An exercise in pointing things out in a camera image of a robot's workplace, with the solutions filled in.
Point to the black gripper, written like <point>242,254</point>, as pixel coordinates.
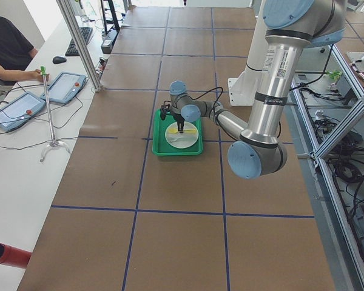
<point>180,122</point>

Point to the yellow plastic spoon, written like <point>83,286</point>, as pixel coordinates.
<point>176,131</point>

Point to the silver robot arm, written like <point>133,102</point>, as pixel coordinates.
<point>291,26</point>

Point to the white round plate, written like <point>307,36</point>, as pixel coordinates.
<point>182,145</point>

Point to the pale green plastic fork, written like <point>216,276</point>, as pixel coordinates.
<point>181,139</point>

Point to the green plastic tray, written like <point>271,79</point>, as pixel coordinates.
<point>161,147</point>

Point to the black computer box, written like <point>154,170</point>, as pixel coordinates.
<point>108,41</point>

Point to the far blue teach pendant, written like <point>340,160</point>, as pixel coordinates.
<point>65,87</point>

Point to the blue teach pendant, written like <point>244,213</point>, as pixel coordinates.
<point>65,87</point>
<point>20,110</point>

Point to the metal rod stand green clip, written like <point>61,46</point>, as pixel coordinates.
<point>54,144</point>

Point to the black computer mouse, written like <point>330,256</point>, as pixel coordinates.
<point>59,60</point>

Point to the near blue teach pendant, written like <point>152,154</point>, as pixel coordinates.
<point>20,110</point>

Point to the seated person black shirt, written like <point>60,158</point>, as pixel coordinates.
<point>16,53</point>

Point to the red cylinder tube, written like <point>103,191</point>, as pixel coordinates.
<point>15,257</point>

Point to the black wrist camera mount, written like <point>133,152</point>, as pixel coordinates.
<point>164,111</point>

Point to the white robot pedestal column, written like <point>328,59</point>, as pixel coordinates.
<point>243,89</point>

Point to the aluminium frame post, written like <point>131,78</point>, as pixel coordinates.
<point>69,17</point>

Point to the aluminium side frame rail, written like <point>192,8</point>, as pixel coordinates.
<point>327,109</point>

